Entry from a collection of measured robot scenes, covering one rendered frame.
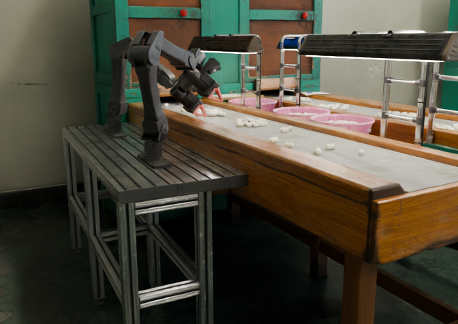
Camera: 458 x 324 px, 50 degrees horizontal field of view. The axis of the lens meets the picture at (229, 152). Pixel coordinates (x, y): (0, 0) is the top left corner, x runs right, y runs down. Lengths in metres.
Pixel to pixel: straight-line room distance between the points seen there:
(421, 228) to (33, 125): 2.75
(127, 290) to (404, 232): 0.83
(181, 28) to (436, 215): 1.91
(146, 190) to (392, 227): 0.70
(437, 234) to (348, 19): 3.31
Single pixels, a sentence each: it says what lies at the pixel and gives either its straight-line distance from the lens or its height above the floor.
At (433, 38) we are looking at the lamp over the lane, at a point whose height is 1.10.
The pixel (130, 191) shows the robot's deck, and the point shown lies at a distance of 1.48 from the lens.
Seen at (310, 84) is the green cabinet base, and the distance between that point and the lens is 3.31.
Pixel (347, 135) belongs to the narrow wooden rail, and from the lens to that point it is 1.84.
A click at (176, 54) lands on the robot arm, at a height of 1.05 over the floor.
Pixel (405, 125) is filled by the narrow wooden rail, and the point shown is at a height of 0.76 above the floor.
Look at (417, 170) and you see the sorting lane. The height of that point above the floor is 0.74.
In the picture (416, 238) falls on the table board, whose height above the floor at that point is 0.62.
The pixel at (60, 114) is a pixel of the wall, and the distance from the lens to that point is 3.54.
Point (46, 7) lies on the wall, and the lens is 3.51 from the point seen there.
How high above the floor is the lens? 1.10
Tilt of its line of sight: 13 degrees down
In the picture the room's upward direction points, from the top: straight up
